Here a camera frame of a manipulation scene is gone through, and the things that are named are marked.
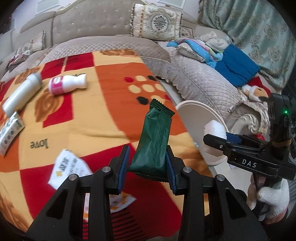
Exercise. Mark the checkered orange red blanket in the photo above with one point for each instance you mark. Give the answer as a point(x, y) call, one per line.
point(94, 123)

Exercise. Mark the white gloved right hand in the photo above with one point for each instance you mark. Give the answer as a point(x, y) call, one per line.
point(277, 199)

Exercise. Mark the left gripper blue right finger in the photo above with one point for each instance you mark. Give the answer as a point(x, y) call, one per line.
point(172, 170)

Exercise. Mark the clothes pile on sofa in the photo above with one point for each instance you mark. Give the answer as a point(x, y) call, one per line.
point(15, 61)

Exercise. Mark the dark green snack wrapper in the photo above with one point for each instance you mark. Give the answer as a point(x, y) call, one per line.
point(149, 158)

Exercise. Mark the ornate embroidered cushion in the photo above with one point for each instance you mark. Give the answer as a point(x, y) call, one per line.
point(155, 22)

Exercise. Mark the small fringed cushion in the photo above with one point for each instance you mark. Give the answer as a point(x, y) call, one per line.
point(35, 44)

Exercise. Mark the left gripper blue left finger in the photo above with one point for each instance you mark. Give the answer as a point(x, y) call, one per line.
point(121, 168)

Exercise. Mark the white green milk carton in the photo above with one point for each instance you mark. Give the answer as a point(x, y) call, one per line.
point(10, 130)

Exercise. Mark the colourful striped cloth pile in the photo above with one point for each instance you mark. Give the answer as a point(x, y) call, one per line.
point(196, 50)

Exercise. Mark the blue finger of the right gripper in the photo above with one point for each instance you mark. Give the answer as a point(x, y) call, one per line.
point(233, 138)
point(214, 141)

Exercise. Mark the santa plush toy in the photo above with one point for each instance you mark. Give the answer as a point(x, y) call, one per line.
point(256, 91)

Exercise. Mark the pink label yogurt bottle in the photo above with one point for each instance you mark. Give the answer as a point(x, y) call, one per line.
point(67, 83)

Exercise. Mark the blue folded blanket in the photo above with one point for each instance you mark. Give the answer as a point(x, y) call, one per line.
point(236, 66)

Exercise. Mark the orange white snack bag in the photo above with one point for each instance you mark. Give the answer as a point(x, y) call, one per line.
point(67, 164)

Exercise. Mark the teal patterned curtain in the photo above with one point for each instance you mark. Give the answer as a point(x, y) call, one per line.
point(258, 29)

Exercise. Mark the beige round trash bin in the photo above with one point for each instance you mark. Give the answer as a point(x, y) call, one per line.
point(195, 115)

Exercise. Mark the tall white cylinder bottle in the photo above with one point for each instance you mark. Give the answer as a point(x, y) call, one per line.
point(20, 97)

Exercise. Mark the white foam block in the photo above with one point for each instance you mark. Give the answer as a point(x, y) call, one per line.
point(214, 128)

